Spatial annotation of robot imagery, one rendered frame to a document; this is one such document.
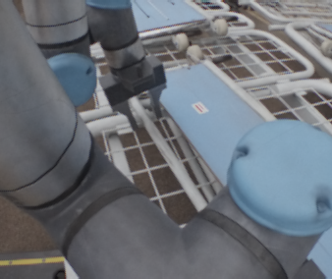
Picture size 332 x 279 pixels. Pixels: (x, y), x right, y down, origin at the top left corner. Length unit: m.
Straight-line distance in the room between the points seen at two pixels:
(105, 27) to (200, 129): 0.30
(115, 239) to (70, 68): 0.22
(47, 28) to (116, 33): 0.18
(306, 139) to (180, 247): 0.10
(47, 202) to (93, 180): 0.03
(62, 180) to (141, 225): 0.05
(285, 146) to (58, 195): 0.14
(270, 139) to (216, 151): 0.41
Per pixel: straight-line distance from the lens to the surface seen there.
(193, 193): 0.51
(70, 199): 0.18
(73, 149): 0.16
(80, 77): 0.34
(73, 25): 0.34
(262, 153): 0.16
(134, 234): 0.16
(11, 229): 1.21
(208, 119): 0.64
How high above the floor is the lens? 0.94
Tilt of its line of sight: 45 degrees down
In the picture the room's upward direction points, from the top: straight up
